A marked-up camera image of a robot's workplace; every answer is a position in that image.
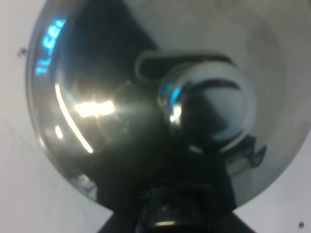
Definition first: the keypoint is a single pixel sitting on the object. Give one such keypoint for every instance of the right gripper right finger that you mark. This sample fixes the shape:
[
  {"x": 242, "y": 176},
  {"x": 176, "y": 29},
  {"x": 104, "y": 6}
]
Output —
[{"x": 236, "y": 225}]

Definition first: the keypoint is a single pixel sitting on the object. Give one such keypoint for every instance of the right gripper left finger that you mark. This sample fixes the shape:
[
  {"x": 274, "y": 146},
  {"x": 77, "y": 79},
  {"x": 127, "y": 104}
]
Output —
[{"x": 130, "y": 222}]

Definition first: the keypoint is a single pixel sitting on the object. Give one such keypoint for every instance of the stainless steel teapot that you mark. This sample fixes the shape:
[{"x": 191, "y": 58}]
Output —
[{"x": 125, "y": 95}]

